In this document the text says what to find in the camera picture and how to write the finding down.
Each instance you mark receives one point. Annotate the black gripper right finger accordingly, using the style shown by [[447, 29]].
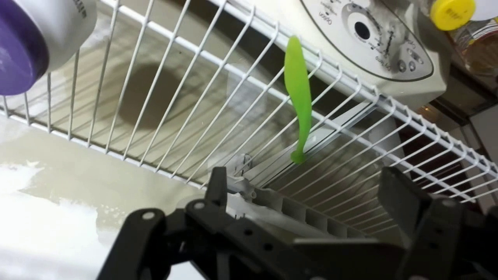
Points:
[[445, 238]]

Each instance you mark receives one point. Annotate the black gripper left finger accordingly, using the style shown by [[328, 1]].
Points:
[[156, 243]]

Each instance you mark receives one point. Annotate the light green object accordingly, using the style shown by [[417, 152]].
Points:
[[297, 87]]

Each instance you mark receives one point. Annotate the clear bottle yellow cap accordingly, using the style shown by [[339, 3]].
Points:
[[451, 12]]

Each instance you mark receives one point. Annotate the white washer with basket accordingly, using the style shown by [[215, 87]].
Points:
[[331, 31]]

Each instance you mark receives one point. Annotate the white jar purple lid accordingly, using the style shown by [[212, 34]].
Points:
[[56, 25]]

